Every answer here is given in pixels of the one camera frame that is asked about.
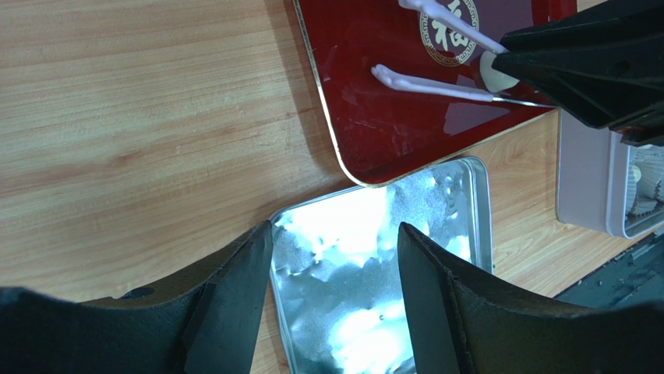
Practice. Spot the pink handled metal tongs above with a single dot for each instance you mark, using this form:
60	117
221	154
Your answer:
414	84

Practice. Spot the red lacquer tray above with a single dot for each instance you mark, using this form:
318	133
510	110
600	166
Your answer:
381	134

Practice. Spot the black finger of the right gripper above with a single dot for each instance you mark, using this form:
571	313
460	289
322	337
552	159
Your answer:
617	29
601	89

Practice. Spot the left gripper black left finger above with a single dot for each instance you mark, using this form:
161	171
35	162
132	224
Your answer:
204	318

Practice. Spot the pink metal tin box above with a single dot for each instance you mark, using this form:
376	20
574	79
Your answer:
594	187

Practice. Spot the silver tin lid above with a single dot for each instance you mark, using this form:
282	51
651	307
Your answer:
334	268

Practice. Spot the white rectangular chocolate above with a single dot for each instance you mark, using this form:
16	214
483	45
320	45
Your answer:
644	183

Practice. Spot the white heart chocolate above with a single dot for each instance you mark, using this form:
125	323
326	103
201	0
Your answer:
494	80

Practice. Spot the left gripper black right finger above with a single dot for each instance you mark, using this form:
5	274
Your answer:
462	319

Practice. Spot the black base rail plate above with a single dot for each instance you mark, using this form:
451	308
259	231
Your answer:
634	277

